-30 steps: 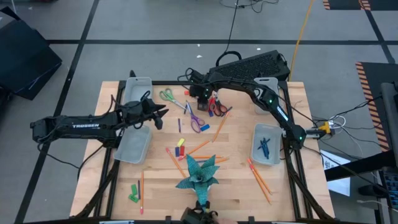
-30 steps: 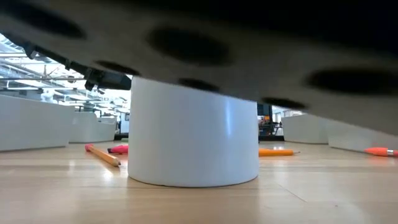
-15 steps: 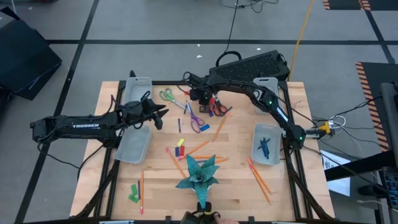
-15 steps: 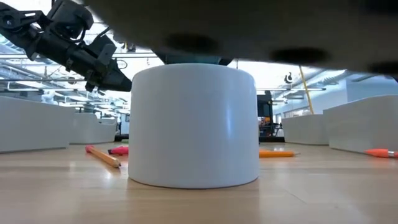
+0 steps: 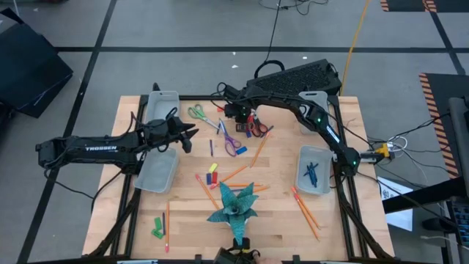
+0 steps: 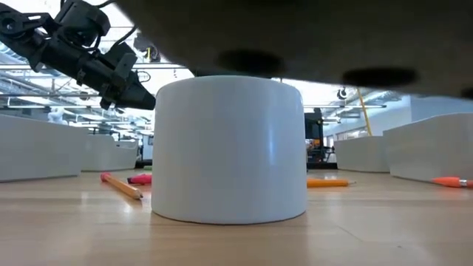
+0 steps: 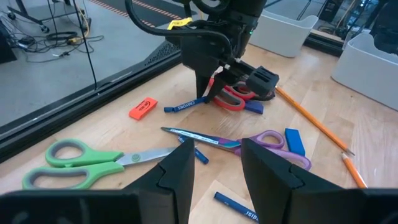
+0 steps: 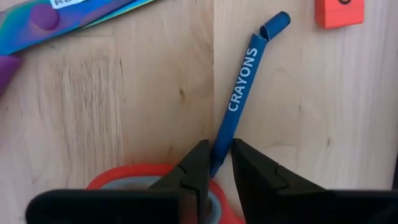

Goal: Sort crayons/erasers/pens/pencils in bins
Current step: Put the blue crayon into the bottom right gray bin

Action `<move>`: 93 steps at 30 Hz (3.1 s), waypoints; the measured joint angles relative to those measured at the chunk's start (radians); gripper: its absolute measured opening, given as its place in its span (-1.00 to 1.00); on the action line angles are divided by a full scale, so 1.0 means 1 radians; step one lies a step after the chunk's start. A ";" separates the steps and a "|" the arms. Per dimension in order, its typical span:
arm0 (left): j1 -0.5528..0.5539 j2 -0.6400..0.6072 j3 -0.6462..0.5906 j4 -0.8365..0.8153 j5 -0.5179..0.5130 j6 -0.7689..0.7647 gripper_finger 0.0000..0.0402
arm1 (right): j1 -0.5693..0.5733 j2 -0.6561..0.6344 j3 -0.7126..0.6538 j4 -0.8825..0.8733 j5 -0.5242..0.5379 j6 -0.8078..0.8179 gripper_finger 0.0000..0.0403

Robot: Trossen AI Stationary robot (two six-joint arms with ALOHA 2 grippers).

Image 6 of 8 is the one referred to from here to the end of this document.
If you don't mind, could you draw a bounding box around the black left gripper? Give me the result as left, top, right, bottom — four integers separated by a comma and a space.
32, 35, 157, 111

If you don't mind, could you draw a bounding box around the red marker pen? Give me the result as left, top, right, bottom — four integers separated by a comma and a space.
126, 173, 153, 185

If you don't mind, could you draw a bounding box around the white robot figure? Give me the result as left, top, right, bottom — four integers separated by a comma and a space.
47, 106, 70, 126

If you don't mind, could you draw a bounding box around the grey plastic bin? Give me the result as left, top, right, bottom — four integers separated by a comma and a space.
333, 135, 389, 174
0, 113, 90, 183
382, 112, 473, 185

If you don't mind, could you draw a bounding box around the black equipment rack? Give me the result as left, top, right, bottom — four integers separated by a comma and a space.
304, 112, 338, 170

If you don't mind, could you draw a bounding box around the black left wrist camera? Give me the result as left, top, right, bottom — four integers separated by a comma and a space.
54, 0, 112, 48

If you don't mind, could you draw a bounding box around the yellow cable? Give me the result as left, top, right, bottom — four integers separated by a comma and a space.
356, 87, 373, 137

